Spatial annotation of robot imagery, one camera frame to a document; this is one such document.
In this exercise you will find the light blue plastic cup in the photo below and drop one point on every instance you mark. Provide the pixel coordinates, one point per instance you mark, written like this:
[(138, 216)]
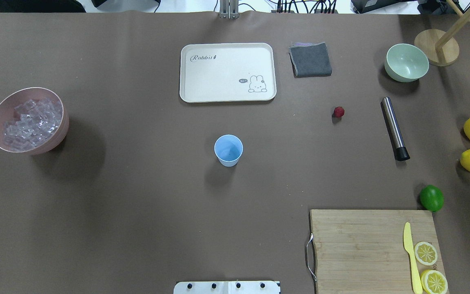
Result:
[(228, 149)]

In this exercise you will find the pink bowl of ice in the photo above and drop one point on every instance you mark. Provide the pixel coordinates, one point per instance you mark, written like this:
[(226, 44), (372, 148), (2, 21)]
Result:
[(32, 121)]

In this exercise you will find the wooden cup stand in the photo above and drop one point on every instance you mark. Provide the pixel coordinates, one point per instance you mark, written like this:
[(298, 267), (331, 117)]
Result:
[(439, 46)]

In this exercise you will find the cream rabbit tray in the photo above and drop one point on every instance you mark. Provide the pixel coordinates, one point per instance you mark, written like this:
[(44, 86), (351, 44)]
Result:
[(227, 72)]

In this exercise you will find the red strawberry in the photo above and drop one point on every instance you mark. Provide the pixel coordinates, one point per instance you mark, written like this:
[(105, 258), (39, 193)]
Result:
[(338, 112)]

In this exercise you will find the folded grey cloth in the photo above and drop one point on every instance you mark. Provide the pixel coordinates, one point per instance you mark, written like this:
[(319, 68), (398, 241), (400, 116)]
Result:
[(310, 60)]

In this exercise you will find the wooden cutting board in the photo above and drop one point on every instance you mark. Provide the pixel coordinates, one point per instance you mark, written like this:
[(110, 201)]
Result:
[(360, 251)]

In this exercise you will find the steel muddler black tip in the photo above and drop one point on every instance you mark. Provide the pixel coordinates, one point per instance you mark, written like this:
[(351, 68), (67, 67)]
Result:
[(396, 138)]

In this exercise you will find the mint green bowl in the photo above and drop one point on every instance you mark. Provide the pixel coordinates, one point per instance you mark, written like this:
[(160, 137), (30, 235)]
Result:
[(406, 63)]

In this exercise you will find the green lime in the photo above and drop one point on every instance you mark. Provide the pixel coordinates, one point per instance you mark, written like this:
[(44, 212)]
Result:
[(431, 198)]

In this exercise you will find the lemon slice upper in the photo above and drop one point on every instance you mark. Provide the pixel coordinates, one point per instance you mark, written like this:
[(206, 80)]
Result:
[(426, 253)]

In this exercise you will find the lemon slice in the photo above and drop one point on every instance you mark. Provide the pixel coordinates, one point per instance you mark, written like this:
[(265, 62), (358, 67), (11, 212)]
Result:
[(434, 282), (426, 253)]

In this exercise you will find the yellow plastic knife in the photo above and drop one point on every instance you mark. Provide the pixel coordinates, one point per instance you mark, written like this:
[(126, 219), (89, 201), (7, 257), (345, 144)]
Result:
[(408, 246)]

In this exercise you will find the lemon slice lower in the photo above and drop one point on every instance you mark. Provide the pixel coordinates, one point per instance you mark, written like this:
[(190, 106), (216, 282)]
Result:
[(434, 282)]

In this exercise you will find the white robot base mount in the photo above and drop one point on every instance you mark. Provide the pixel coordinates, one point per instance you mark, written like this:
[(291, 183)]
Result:
[(227, 287)]

